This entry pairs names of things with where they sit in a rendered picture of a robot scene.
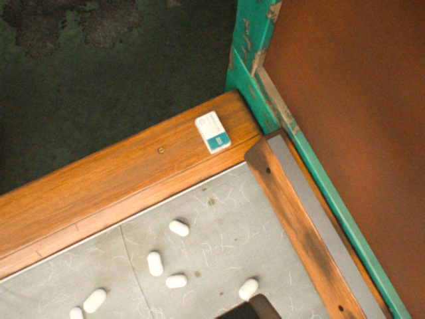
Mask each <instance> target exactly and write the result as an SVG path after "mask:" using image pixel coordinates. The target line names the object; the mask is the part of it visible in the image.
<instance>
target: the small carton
mask: <svg viewBox="0 0 425 319"><path fill-rule="evenodd" d="M195 124H196V125H197V128H198V129H199V132H200V133H201V135H202V137H203V139H204V141H205V143H206V145H207V147H208V148H209V150H210V152H211V153H212V154H213V153H215V152H217V151H219V150H221V149H223V148H225V147H227V146H229V145H230V143H231V141H230V138H229V137H228V134H227V133H226V131H225V129H224V127H223V126H222V124H221V122H220V120H219V119H218V116H217V115H216V112H215V111H212V112H209V113H208V114H205V115H204V116H201V117H199V118H197V119H195Z"/></svg>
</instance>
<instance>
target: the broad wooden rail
mask: <svg viewBox="0 0 425 319"><path fill-rule="evenodd" d="M212 111H215V112H216V115H217V116H218V119H219V120H220V122H221V124H222V126H223V127H224V129H225V131H226V133H227V134H228V137H229V138H230V141H231V143H230V145H229V146H227V147H225V148H223V149H221V150H219V151H217V152H215V153H213V154H212V153H211V152H210V150H209V148H208V147H207V145H206V143H205V141H204V139H203V137H202V135H201V133H200V132H199V129H198V128H197V125H196V124H195V119H197V118H199V117H201V116H204V115H205V114H208V113H209V112H212ZM262 136H264V134H263V131H262V130H261V128H260V126H259V125H258V123H257V121H256V119H255V117H254V115H253V114H252V112H251V110H250V109H249V107H248V105H247V103H246V101H245V100H244V98H243V96H242V95H241V93H240V91H239V89H237V88H236V89H233V90H230V91H228V92H226V93H224V94H221V95H220V96H217V97H216V98H213V99H211V100H209V101H206V102H204V103H202V104H199V105H198V106H195V107H194V108H191V109H189V110H187V111H185V112H182V113H180V114H178V115H176V116H174V117H172V118H169V119H167V120H165V121H163V122H160V123H158V124H156V125H154V126H151V127H149V128H147V129H144V130H142V131H140V132H138V133H136V134H134V135H132V136H129V137H127V138H125V139H123V140H120V141H118V142H116V143H114V144H112V145H110V146H107V147H105V148H103V149H101V150H98V151H97V152H94V153H93V154H90V155H88V156H86V157H83V158H81V159H79V160H76V161H74V162H72V163H70V164H68V165H66V166H64V167H61V168H59V169H57V170H55V171H53V172H52V173H50V174H48V175H45V176H43V177H41V178H38V179H36V180H34V181H32V182H30V183H28V184H26V185H23V186H21V187H19V188H17V189H14V190H12V191H10V192H8V193H6V194H4V195H2V196H0V281H1V280H4V279H6V278H8V277H10V276H12V275H14V274H16V273H18V272H20V271H22V270H24V269H26V268H28V267H30V266H33V265H35V264H37V263H39V262H41V261H43V260H45V259H47V258H49V257H51V256H53V255H55V254H57V253H59V252H61V251H63V250H65V249H67V248H69V247H71V246H73V245H75V244H77V243H79V242H81V241H83V240H85V239H88V238H90V237H92V236H94V235H96V234H98V233H100V232H102V231H104V230H106V229H108V228H110V227H112V226H114V225H117V224H118V223H121V222H122V221H125V220H126V219H129V218H130V217H133V216H134V215H137V214H138V213H141V212H143V211H145V210H147V209H149V208H151V207H154V206H156V205H158V204H160V203H162V202H164V201H166V200H168V199H170V198H172V197H174V196H176V195H178V194H180V193H182V192H184V191H186V190H188V189H190V188H192V187H194V186H196V185H199V184H201V183H203V182H205V181H207V180H209V179H211V178H213V177H215V176H217V175H219V174H221V173H223V172H226V171H227V170H228V169H230V168H232V167H234V166H236V165H238V164H240V163H242V162H244V161H245V159H244V154H245V152H246V151H247V150H248V149H250V148H251V147H252V146H253V145H254V144H255V143H256V142H257V141H258V140H259V139H260V138H261V137H262Z"/></svg>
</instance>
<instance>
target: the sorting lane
mask: <svg viewBox="0 0 425 319"><path fill-rule="evenodd" d="M174 220H177V221H179V222H181V223H182V224H184V225H187V226H188V227H189V234H188V235H187V236H184V237H182V236H180V235H179V234H177V233H175V232H173V231H172V230H170V223H171V222H172V221H174ZM152 252H157V253H159V254H160V255H161V261H162V264H163V273H162V274H161V275H159V276H153V275H152V274H151V273H150V271H149V265H148V261H147V256H148V254H149V253H152ZM179 274H183V275H185V276H186V277H187V283H186V285H185V286H182V287H177V288H169V287H168V286H167V283H166V281H167V278H168V277H169V276H174V275H179ZM251 278H253V279H255V280H256V281H257V282H258V289H257V290H256V291H255V293H254V294H253V295H252V296H251V297H250V298H252V297H253V296H256V295H257V294H263V295H265V296H266V298H267V299H268V300H269V301H270V303H271V304H272V306H273V307H274V308H275V309H276V311H277V312H278V314H279V315H280V316H281V317H282V319H331V317H330V315H329V314H328V312H327V310H326V309H325V307H324V305H323V303H322V301H321V299H320V297H319V295H318V293H317V292H316V290H315V288H314V286H313V285H312V283H311V281H310V279H309V277H308V275H307V273H306V271H305V269H304V267H303V265H302V264H301V262H300V260H299V258H298V256H297V254H296V252H295V251H294V248H293V247H292V244H291V243H290V240H289V238H288V236H287V234H286V232H285V231H284V229H283V227H282V225H281V223H280V222H279V220H278V218H277V216H276V214H275V213H274V210H273V209H272V207H271V205H270V203H269V202H268V200H267V198H266V196H265V195H264V192H263V191H262V189H261V187H260V186H259V184H258V182H257V181H256V178H255V177H254V174H253V173H252V171H251V169H250V168H249V166H248V164H247V163H246V161H244V162H242V163H240V164H238V165H236V166H234V167H232V168H230V169H228V170H227V171H226V172H223V173H221V174H219V175H217V176H215V177H213V178H211V179H209V180H207V181H205V182H203V183H201V184H199V185H196V186H194V187H192V188H190V189H188V190H186V191H184V192H182V193H180V194H178V195H176V196H174V197H172V198H170V199H168V200H166V201H164V202H162V203H160V204H158V205H156V206H154V207H151V208H149V209H147V210H145V211H143V212H141V213H138V214H137V215H134V216H133V217H130V218H129V219H126V220H125V221H122V222H121V223H118V224H117V225H114V226H112V227H110V228H108V229H106V230H104V231H102V232H100V233H98V234H96V235H94V236H92V237H90V238H88V239H85V240H83V241H81V242H79V243H77V244H75V245H73V246H71V247H69V248H67V249H65V250H63V251H61V252H59V253H57V254H55V255H53V256H51V257H49V258H47V259H45V260H43V261H41V262H39V263H37V264H35V265H33V266H30V267H28V268H26V269H24V270H22V271H20V272H18V273H16V274H14V275H12V276H10V277H8V278H6V279H4V280H1V281H0V319H70V311H71V310H72V309H73V308H76V307H77V308H79V309H81V311H82V316H83V319H213V318H215V317H216V316H218V315H220V314H222V313H223V312H226V311H227V310H230V309H231V308H233V307H235V306H237V305H238V304H240V303H242V302H244V301H247V302H248V300H249V299H247V300H245V299H242V298H241V297H240V295H239V290H240V288H241V287H242V286H243V285H244V284H245V283H246V281H247V280H249V279H251ZM97 289H102V290H104V291H105V293H106V299H105V301H104V302H103V303H102V304H101V305H100V306H99V307H98V309H97V310H96V311H95V312H92V313H89V312H86V311H85V310H84V302H85V300H86V299H87V298H88V297H89V296H90V295H91V294H92V293H93V292H94V291H95V290H97Z"/></svg>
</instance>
